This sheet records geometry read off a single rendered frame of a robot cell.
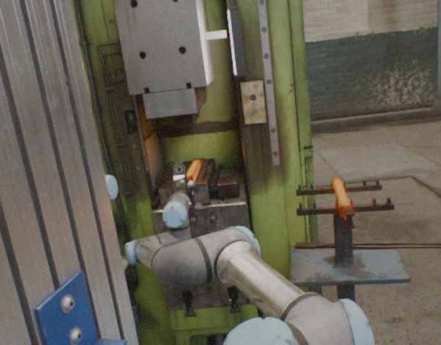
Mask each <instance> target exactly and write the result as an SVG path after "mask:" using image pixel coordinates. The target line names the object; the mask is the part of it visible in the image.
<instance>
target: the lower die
mask: <svg viewBox="0 0 441 345"><path fill-rule="evenodd" d="M195 159H202V160H201V163H200V166H199V168H198V171H197V173H196V175H195V178H194V182H196V185H197V188H196V190H194V196H195V202H203V201H202V200H205V199H210V196H211V193H210V192H209V188H210V178H209V177H208V176H205V177H204V178H203V180H202V176H203V173H204V171H205V167H206V165H207V163H208V160H209V159H211V158H208V159H205V158H204V157H201V158H194V159H193V161H192V162H183V163H182V165H184V166H185V167H186V173H187V171H188V170H189V169H190V167H191V165H192V164H193V162H194V160H195ZM173 185H174V181H173V172H172V171H171V174H170V177H168V180H167V179H166V183H165V182H164V183H163V184H162V186H161V188H159V190H158V192H159V200H160V201H161V205H162V206H166V205H167V204H168V202H169V200H170V198H171V197H172V196H173V195H174V193H172V191H171V188H172V186H173Z"/></svg>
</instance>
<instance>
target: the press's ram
mask: <svg viewBox="0 0 441 345"><path fill-rule="evenodd" d="M113 5H114V9H115V14H116V22H117V26H118V31H119V39H120V43H121V51H122V55H123V60H124V67H125V73H126V80H127V85H128V90H129V95H138V94H144V93H148V92H150V93H156V92H163V91H174V90H181V89H187V88H189V87H190V86H192V88H199V87H206V86H208V85H209V84H210V83H211V82H212V81H213V80H214V79H215V78H214V72H213V60H212V53H211V47H210V40H214V39H220V38H227V31H226V30H221V31H214V32H209V29H208V18H207V12H206V5H205V0H113Z"/></svg>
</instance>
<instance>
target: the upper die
mask: <svg viewBox="0 0 441 345"><path fill-rule="evenodd" d="M142 95H143V99H144V108H145V112H146V117H147V119H153V118H159V117H166V116H179V115H185V114H197V113H198V112H199V111H200V110H201V108H202V107H203V106H204V104H205V103H206V101H207V98H206V92H205V87H199V88H192V86H190V87H189V88H187V89H181V90H174V91H163V92H156V93H150V92H148V93H144V94H142Z"/></svg>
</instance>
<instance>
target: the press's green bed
mask: <svg viewBox="0 0 441 345"><path fill-rule="evenodd" d="M169 316H170V323H171V328H172V330H173V331H175V339H176V345H223V344H224V341H225V339H226V337H227V335H228V334H229V333H230V332H231V331H232V330H233V329H234V328H235V327H237V326H238V325H240V324H241V323H243V322H245V321H249V320H251V319H255V318H260V317H261V312H260V310H259V309H258V308H257V307H256V306H255V305H254V304H253V303H251V304H240V305H237V302H236V304H231V305H224V306H214V307H204V308H192V307H191V308H188V307H187V308H186V309H178V310H169Z"/></svg>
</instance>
